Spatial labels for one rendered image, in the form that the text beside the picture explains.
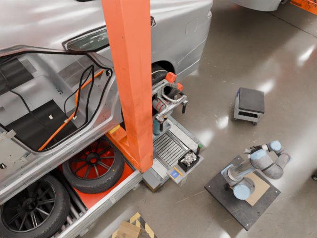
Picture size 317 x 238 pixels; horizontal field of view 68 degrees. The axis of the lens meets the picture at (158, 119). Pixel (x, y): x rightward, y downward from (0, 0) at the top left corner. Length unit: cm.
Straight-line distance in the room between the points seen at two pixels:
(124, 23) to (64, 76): 177
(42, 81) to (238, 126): 264
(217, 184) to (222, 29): 338
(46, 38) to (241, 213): 238
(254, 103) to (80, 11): 251
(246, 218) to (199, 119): 151
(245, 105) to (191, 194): 141
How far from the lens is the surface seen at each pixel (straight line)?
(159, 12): 219
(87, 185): 260
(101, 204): 263
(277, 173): 204
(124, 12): 110
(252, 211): 283
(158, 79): 242
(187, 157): 257
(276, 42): 531
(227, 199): 279
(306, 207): 346
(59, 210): 261
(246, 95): 357
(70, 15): 188
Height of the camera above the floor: 287
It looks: 55 degrees down
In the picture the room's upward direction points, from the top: 1 degrees clockwise
